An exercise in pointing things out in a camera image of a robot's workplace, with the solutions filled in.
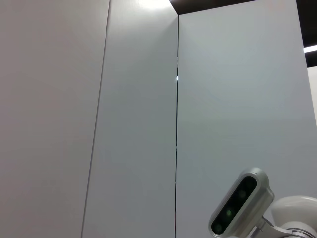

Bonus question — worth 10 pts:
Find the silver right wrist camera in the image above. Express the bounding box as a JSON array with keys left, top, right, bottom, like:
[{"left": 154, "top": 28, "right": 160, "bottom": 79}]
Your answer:
[{"left": 208, "top": 167, "right": 275, "bottom": 238}]

